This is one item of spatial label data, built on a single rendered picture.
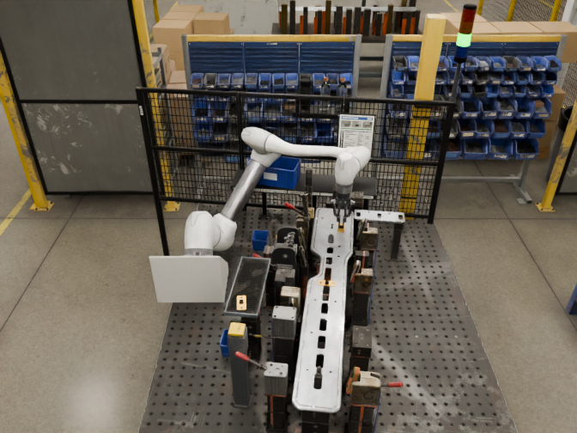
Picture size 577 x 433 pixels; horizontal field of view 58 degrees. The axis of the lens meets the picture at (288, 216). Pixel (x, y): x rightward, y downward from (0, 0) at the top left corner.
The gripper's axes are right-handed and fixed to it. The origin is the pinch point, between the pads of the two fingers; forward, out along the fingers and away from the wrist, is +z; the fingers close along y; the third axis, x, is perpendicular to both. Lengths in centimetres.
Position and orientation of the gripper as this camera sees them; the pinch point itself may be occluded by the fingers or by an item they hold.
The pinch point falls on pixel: (341, 222)
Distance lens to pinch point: 290.0
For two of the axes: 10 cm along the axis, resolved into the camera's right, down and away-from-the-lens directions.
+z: 0.0, 8.2, 5.7
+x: -1.2, 5.6, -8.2
